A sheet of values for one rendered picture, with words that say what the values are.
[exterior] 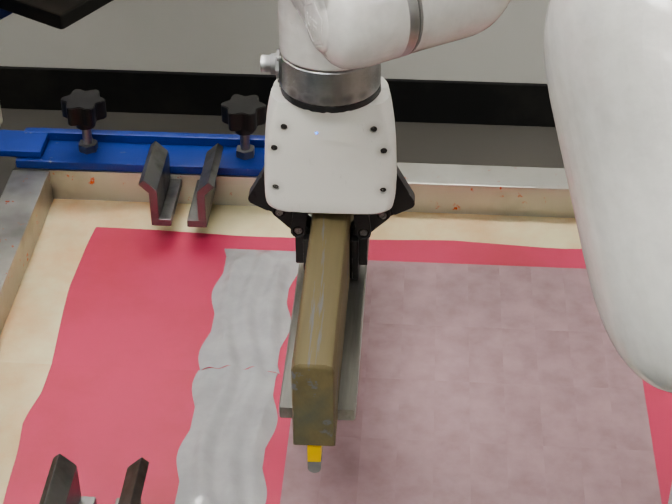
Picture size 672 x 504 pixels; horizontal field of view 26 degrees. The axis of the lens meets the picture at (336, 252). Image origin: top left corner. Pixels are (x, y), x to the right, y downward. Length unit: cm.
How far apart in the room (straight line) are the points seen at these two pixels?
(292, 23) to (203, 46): 236
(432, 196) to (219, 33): 196
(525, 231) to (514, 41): 192
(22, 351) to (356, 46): 51
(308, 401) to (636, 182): 46
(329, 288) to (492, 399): 25
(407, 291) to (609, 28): 79
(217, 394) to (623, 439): 34
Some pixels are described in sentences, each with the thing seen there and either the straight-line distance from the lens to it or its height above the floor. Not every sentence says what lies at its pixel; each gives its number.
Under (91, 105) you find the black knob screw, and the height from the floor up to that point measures 106.
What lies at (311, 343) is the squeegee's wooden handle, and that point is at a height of 114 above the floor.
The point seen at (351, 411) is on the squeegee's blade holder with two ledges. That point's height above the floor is 108.
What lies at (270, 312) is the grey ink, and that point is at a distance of 133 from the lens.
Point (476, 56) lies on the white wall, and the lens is 337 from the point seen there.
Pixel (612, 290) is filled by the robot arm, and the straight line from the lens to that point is 64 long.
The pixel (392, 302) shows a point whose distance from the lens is 135.
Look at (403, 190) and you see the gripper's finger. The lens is 114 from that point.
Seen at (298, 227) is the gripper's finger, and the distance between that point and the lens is 116.
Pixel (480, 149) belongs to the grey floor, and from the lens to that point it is 336.
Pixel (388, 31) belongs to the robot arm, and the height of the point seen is 135.
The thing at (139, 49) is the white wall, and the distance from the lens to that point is 343.
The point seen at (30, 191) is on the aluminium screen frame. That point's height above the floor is 99.
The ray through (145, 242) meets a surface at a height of 96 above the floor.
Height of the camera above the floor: 180
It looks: 37 degrees down
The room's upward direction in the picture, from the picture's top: straight up
